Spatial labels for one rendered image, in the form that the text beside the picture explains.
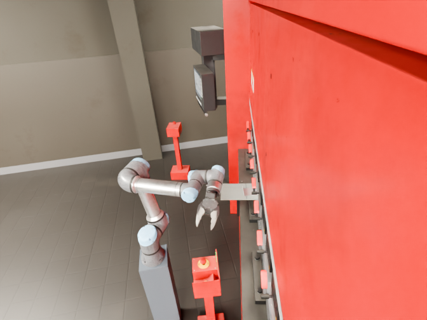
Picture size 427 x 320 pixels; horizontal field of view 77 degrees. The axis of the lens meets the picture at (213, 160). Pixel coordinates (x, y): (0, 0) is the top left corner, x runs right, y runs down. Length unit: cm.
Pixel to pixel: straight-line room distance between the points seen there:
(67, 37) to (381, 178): 418
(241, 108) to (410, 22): 237
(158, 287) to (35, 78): 341
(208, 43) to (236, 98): 53
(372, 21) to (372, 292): 23
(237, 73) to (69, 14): 253
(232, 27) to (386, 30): 219
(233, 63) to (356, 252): 220
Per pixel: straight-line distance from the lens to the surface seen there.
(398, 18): 22
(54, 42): 435
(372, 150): 28
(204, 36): 255
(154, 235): 171
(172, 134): 352
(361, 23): 27
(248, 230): 184
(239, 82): 247
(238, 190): 195
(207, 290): 175
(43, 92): 455
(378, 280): 30
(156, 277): 191
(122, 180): 151
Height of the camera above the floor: 219
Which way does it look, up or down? 31 degrees down
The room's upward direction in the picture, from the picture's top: 4 degrees counter-clockwise
